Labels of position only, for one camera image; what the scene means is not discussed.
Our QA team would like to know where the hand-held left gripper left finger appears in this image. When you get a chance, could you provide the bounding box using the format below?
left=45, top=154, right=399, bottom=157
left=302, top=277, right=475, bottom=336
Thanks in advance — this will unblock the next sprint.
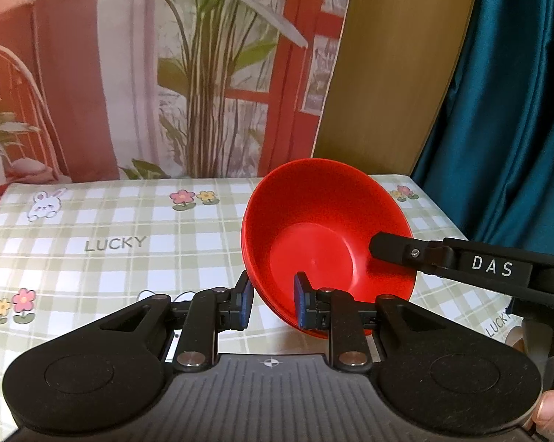
left=99, top=271, right=256, bottom=373

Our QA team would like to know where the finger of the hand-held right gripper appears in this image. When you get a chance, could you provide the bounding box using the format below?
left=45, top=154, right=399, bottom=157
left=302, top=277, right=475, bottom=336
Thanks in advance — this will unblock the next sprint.
left=368, top=232, right=534, bottom=294

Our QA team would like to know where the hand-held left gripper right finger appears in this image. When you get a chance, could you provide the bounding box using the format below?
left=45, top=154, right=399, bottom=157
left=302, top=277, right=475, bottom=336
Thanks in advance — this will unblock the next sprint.
left=294, top=271, right=448, bottom=373

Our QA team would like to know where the red bowl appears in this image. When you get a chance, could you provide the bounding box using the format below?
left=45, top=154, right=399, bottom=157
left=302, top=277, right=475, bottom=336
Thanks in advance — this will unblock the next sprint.
left=240, top=159, right=417, bottom=340

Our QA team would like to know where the person's right hand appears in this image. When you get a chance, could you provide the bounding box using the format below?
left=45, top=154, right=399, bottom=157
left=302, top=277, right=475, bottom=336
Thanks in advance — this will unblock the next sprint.
left=532, top=379, right=554, bottom=442

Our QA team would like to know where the checked tablecloth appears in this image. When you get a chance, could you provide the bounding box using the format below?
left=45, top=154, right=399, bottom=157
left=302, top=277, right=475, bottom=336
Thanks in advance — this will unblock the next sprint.
left=0, top=174, right=549, bottom=442

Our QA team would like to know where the wooden panel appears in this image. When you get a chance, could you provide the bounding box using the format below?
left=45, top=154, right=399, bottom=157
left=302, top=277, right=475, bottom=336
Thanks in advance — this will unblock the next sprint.
left=311, top=0, right=485, bottom=178

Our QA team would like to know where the teal curtain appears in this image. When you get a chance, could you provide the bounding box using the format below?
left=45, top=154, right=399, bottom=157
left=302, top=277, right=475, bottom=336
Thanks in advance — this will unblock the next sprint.
left=410, top=0, right=554, bottom=259

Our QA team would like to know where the printed backdrop cloth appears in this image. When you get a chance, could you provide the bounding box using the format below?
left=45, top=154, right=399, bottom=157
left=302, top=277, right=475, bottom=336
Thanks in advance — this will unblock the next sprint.
left=0, top=0, right=356, bottom=208

